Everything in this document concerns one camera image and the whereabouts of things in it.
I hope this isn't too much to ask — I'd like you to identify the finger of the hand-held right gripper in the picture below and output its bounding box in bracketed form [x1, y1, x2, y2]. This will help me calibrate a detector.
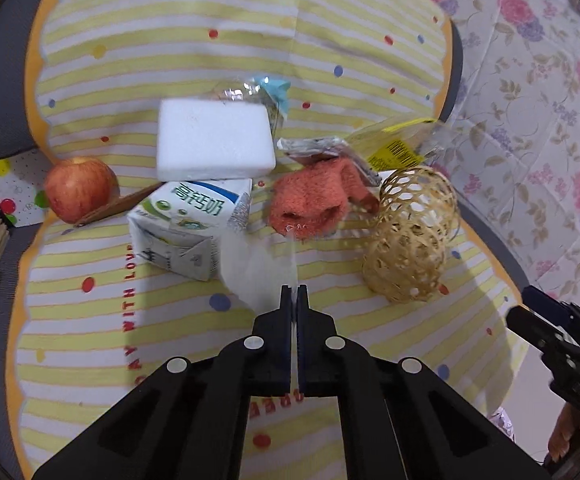
[522, 285, 571, 318]
[506, 305, 566, 356]

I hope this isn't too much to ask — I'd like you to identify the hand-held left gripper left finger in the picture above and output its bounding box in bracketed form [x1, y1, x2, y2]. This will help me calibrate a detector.
[32, 285, 293, 480]

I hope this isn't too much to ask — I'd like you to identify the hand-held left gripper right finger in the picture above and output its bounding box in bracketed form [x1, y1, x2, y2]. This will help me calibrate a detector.
[296, 285, 551, 480]

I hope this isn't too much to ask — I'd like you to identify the white tissue paper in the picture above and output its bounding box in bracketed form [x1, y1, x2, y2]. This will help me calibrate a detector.
[219, 232, 299, 317]

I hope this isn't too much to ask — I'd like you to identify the orange fuzzy sock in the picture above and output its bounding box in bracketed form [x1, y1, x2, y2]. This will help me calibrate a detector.
[268, 156, 381, 241]

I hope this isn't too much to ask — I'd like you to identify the woven bamboo basket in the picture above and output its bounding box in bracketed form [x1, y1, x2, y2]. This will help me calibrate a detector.
[362, 165, 461, 304]

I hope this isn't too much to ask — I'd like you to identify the green white milk carton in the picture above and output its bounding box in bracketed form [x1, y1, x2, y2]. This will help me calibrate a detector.
[127, 178, 253, 282]

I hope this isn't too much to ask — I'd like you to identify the silver snack wrapper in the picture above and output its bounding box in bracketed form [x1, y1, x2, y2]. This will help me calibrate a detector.
[276, 136, 378, 186]

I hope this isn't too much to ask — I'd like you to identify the yellow plastic wrapper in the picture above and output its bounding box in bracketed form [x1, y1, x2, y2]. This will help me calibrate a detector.
[345, 116, 453, 173]

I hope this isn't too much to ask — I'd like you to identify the white foam block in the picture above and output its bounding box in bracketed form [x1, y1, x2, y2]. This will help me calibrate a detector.
[156, 98, 277, 182]

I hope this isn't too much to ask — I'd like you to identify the person's right hand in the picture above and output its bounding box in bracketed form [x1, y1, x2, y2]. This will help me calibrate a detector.
[547, 402, 580, 466]

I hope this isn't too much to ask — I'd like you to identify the pink plastic bag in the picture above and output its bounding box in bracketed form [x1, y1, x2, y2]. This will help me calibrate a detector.
[487, 407, 516, 443]

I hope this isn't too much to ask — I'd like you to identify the floral cloth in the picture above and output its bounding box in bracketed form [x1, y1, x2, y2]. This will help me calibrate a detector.
[420, 0, 580, 321]

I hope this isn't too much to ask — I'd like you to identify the brown wooden stick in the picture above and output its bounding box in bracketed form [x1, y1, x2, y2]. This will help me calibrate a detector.
[74, 182, 163, 227]

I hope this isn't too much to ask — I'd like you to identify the clear plastic wrapper blue label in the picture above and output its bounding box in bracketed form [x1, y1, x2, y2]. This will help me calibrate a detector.
[212, 75, 291, 128]

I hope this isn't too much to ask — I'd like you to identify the red apple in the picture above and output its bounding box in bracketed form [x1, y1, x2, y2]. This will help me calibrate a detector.
[44, 156, 120, 224]

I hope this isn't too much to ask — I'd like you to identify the yellow striped blanket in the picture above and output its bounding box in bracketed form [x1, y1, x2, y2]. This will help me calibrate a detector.
[5, 0, 531, 480]

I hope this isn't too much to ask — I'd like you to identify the grey chair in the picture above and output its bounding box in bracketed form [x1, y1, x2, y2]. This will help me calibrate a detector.
[0, 0, 536, 480]

